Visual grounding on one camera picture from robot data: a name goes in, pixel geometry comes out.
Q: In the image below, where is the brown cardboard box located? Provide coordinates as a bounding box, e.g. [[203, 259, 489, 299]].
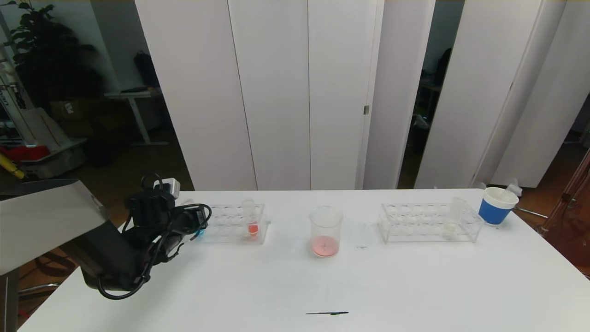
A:
[[50, 99, 100, 121]]

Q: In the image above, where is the test tube with white pigment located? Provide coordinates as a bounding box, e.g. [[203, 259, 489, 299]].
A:
[[442, 197, 467, 239]]

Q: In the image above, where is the clear plastic test tube rack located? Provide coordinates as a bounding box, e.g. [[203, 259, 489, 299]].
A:
[[377, 202, 484, 244], [184, 203, 269, 245]]

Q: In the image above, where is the clear glass beaker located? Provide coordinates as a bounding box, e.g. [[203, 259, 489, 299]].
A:
[[309, 206, 344, 258]]

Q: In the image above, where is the white background desk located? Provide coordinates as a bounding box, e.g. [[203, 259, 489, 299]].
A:
[[105, 90, 169, 147]]

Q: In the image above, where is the blue and white paper cup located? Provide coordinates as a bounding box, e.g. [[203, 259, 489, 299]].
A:
[[478, 186, 519, 225]]

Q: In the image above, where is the yellow tool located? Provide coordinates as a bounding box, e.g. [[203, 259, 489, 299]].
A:
[[0, 152, 26, 180]]

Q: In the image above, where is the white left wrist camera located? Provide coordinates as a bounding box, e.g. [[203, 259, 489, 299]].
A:
[[154, 178, 180, 196]]

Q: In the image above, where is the red box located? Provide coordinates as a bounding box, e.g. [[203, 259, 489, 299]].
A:
[[0, 145, 50, 162]]

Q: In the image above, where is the white leaning board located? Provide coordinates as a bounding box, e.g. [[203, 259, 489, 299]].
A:
[[18, 108, 88, 160]]

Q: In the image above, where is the brown metal tripod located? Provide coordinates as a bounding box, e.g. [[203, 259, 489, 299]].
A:
[[539, 148, 590, 277]]

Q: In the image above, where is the black bag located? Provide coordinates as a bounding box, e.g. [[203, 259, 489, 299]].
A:
[[135, 52, 160, 89]]

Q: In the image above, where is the grey storage bin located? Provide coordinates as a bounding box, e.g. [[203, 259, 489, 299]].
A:
[[21, 148, 88, 179]]

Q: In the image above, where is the thin metal floor rod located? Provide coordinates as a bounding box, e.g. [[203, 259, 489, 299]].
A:
[[512, 207, 548, 219]]

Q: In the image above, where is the dark green potted plant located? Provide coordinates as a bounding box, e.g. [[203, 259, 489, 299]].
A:
[[2, 0, 104, 111]]

